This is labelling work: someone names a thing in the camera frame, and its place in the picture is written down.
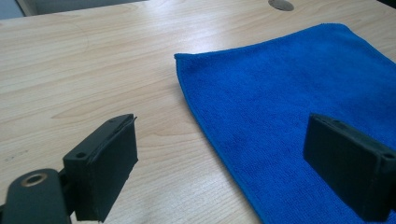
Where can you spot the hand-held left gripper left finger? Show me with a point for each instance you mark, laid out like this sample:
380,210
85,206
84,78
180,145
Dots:
106,161

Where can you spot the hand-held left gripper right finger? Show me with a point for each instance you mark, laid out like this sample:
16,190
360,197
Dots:
348,165

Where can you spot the blue microfibre cloth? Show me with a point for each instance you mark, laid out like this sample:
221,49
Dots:
264,93

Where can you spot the grey round table grommet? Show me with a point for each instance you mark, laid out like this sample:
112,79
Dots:
281,4

